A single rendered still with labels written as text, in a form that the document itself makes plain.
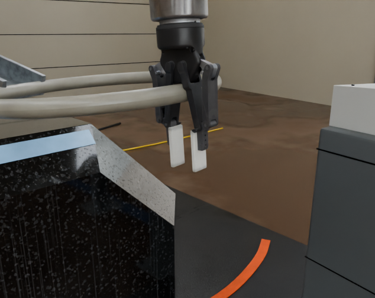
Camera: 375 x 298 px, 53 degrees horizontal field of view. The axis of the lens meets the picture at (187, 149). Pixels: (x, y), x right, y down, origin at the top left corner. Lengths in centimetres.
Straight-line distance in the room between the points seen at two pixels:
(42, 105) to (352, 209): 81
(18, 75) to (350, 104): 84
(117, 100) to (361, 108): 68
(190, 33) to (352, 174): 63
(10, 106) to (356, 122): 81
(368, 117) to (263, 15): 575
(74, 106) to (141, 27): 657
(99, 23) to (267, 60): 287
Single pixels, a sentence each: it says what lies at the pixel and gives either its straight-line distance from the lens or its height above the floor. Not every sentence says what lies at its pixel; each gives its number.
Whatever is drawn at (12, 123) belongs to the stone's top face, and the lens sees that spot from 93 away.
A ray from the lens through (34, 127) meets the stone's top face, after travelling 88.
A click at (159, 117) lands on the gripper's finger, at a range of 65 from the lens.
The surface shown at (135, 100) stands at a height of 95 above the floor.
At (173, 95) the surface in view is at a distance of 59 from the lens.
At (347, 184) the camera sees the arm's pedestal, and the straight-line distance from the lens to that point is 107.
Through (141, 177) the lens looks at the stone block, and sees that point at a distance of 95.
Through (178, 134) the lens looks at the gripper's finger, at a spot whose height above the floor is 88.
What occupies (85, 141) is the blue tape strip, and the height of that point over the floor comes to 82.
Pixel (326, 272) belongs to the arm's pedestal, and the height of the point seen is 39.
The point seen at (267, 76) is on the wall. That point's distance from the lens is 664.
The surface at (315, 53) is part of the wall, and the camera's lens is 606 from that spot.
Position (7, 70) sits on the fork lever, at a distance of 106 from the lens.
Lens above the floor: 105
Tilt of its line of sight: 17 degrees down
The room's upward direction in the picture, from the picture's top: straight up
